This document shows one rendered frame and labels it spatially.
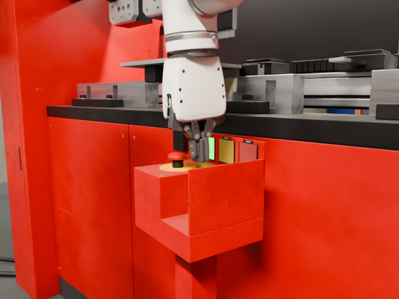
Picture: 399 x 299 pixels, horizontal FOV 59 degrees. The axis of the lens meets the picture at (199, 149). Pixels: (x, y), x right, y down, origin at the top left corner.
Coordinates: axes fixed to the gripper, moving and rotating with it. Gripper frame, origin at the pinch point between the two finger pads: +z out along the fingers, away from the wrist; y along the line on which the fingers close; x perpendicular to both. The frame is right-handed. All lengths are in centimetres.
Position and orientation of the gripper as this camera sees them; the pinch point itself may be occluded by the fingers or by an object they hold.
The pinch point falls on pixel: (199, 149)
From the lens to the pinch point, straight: 59.1
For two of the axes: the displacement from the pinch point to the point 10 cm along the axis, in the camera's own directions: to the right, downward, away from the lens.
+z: 0.7, 9.8, 2.0
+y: -8.1, 1.7, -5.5
